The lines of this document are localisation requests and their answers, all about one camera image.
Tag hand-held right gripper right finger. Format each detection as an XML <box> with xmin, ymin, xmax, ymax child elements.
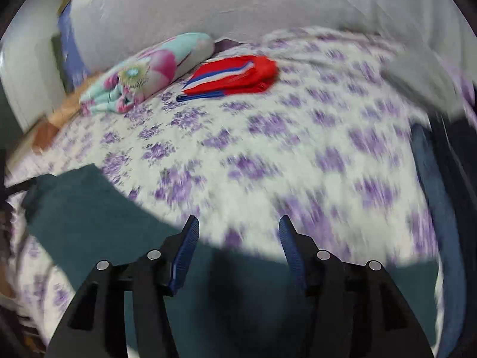
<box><xmin>279</xmin><ymin>215</ymin><xmax>435</xmax><ymax>358</ymax></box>

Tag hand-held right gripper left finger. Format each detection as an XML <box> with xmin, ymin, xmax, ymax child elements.
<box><xmin>47</xmin><ymin>215</ymin><xmax>201</xmax><ymax>358</ymax></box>

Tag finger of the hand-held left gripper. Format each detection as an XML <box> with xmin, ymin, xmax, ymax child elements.
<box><xmin>4</xmin><ymin>179</ymin><xmax>38</xmax><ymax>197</ymax></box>

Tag teal pants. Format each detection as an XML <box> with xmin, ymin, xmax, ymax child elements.
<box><xmin>20</xmin><ymin>164</ymin><xmax>439</xmax><ymax>358</ymax></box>

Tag navy track pants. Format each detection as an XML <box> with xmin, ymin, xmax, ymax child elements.
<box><xmin>428</xmin><ymin>108</ymin><xmax>477</xmax><ymax>358</ymax></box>

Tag blue flat box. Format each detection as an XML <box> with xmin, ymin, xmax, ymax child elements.
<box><xmin>56</xmin><ymin>2</ymin><xmax>90</xmax><ymax>83</ymax></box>

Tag blue jeans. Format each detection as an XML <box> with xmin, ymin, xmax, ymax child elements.
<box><xmin>410</xmin><ymin>123</ymin><xmax>466</xmax><ymax>358</ymax></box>

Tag folded floral blanket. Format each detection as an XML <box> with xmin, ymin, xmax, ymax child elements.
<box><xmin>79</xmin><ymin>33</ymin><xmax>216</xmax><ymax>115</ymax></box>

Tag red striped shorts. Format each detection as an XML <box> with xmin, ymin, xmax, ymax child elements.
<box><xmin>176</xmin><ymin>55</ymin><xmax>278</xmax><ymax>102</ymax></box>

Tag grey sweatpants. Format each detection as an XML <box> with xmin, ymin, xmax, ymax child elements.
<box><xmin>384</xmin><ymin>50</ymin><xmax>466</xmax><ymax>120</ymax></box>

